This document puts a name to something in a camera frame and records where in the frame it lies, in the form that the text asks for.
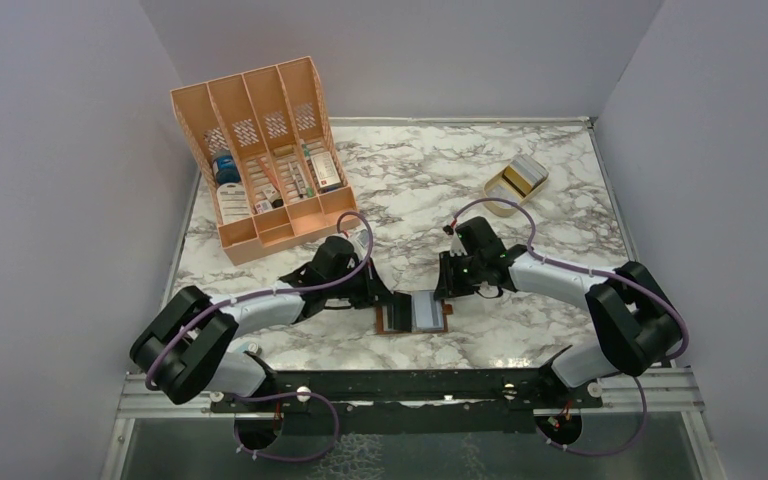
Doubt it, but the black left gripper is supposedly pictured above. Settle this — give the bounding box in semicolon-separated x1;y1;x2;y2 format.
326;256;398;310

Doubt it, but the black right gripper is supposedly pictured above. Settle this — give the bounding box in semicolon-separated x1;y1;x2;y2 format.
436;248;485;298

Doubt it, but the brown leather card holder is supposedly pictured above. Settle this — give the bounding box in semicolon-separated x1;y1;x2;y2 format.
375;290;453;335

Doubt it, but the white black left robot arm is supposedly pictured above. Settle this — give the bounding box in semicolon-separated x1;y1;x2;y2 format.
129;235;412;411

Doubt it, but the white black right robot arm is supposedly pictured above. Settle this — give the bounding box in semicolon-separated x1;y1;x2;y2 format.
434;217;684;407

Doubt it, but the white red card box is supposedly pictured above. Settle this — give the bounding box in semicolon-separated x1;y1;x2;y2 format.
311;151;343;193

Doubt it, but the white label packet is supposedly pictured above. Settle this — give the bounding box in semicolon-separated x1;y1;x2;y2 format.
216;183;250;225

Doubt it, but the orange plastic desk organizer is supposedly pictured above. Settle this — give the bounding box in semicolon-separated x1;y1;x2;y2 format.
170;57;358;265

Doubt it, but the blue round tape roll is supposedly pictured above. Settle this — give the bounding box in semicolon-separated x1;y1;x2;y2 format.
212;152;241;186

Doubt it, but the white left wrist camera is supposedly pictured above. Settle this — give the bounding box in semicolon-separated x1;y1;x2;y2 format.
346;230;370;260

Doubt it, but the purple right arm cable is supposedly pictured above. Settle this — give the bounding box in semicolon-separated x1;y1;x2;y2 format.
450;197;690;458

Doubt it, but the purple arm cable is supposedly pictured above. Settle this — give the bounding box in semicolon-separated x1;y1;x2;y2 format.
144;211;375;464
450;197;690;458

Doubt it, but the black metal mounting rail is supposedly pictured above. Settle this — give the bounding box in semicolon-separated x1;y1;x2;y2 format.
211;368;603;436

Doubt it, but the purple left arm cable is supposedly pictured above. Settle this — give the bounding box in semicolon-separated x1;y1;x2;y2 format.
144;211;375;464

